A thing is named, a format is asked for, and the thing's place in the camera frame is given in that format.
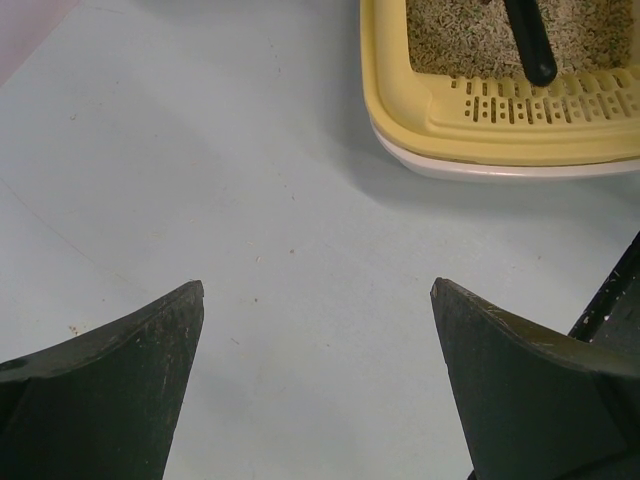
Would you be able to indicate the black litter scoop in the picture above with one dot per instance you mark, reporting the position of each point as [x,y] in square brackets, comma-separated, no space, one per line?
[532,42]

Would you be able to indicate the yellow litter box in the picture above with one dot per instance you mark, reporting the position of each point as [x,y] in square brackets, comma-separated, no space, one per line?
[582,126]

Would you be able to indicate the beige cat litter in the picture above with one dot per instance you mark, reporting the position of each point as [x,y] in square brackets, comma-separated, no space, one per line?
[474,39]

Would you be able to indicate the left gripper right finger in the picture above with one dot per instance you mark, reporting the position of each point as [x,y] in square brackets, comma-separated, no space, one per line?
[535,403]

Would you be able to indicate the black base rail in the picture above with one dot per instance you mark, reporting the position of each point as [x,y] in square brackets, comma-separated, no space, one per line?
[612,316]

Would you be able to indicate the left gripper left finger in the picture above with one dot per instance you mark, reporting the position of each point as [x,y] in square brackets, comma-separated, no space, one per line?
[104,404]

